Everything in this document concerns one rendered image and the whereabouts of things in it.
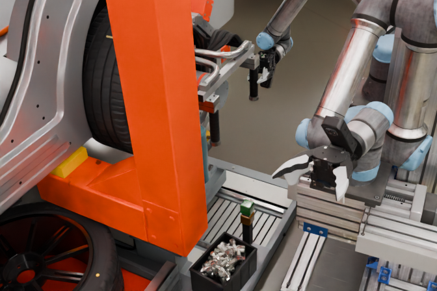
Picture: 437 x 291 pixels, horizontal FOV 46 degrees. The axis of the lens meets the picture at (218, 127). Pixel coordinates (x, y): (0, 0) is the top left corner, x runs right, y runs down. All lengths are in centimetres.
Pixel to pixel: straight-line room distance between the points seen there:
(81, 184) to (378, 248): 105
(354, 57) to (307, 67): 261
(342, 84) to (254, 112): 213
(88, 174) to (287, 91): 198
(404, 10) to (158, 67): 63
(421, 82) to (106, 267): 119
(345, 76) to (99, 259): 109
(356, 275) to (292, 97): 167
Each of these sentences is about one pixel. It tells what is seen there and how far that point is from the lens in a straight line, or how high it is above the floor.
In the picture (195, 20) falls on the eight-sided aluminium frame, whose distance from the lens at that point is 204.
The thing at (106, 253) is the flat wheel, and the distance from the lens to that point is 195.
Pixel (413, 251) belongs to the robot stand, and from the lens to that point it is 167.
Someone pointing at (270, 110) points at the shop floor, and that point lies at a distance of 346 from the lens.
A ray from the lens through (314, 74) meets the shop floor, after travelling 388.
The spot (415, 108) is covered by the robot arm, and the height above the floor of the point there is 115.
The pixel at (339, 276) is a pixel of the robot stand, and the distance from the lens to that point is 223.
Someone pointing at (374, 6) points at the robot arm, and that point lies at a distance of 138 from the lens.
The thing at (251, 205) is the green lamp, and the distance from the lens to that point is 183.
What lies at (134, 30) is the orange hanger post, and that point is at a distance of 138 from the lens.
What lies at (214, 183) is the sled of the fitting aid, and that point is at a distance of 265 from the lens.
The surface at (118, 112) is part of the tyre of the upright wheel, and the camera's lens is 192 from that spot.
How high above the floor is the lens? 194
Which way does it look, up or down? 36 degrees down
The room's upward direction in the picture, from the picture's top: 3 degrees counter-clockwise
